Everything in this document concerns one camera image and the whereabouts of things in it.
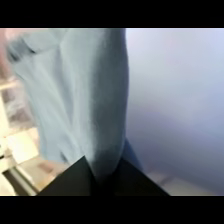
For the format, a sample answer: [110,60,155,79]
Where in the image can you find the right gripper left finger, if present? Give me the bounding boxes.
[39,155,98,197]

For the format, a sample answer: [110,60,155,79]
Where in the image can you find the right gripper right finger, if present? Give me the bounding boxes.
[112,157,171,197]

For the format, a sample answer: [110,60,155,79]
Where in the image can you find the blue-grey polo shirt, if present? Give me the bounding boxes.
[5,27,145,183]

